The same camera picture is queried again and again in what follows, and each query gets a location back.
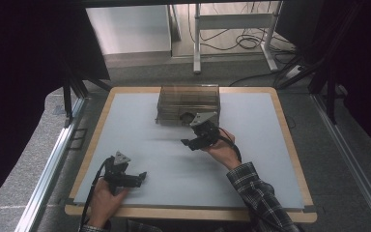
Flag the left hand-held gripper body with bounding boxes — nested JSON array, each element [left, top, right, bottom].
[[103, 150, 132, 194]]

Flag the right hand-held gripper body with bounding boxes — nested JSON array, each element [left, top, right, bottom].
[[189, 111, 221, 148]]

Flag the transparent brown drawer box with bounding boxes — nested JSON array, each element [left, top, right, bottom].
[[155, 84, 221, 128]]

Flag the person's right hand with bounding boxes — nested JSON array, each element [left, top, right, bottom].
[[202, 128, 243, 171]]

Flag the person's left hand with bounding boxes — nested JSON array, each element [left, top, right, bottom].
[[88, 178, 131, 228]]

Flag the pale grey table mat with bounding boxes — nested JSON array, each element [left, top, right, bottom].
[[73, 92, 305, 210]]

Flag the dark floor plate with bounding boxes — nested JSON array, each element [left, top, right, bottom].
[[69, 128, 88, 151]]

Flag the black metal stand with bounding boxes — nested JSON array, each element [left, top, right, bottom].
[[276, 0, 351, 126], [61, 61, 112, 129]]

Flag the white power strip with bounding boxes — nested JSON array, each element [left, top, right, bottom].
[[284, 65, 304, 80]]

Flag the white cabinet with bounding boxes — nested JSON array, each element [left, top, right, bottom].
[[86, 4, 173, 56]]

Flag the dark curtain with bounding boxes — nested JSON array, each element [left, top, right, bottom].
[[275, 0, 371, 160], [0, 0, 111, 216]]

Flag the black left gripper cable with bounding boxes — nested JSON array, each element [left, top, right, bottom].
[[79, 157, 114, 231]]

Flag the aluminium rail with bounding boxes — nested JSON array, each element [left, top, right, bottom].
[[311, 94, 371, 232], [14, 96, 89, 232]]

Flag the black floor cable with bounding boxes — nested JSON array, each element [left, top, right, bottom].
[[228, 71, 283, 87]]

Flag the black coiled floor cables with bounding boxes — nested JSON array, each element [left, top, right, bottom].
[[187, 3, 298, 66]]

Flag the white metal desk frame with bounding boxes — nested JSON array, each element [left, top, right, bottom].
[[192, 1, 280, 74]]

